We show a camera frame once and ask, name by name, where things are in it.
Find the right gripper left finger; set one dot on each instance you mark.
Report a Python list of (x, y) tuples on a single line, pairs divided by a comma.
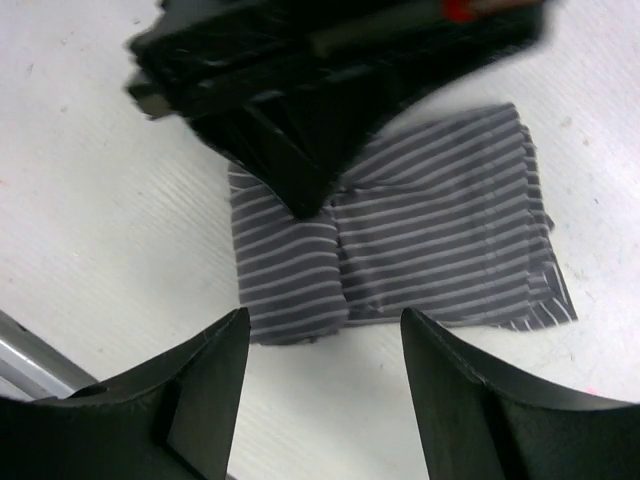
[(171, 417)]

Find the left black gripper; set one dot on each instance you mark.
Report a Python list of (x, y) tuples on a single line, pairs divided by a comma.
[(199, 58)]

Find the grey striped underwear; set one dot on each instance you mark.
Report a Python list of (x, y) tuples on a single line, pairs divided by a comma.
[(444, 216)]

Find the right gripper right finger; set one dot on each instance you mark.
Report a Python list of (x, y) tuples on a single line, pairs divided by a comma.
[(482, 418)]

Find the aluminium rail frame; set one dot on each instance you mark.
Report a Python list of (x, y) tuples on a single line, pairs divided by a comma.
[(31, 369)]

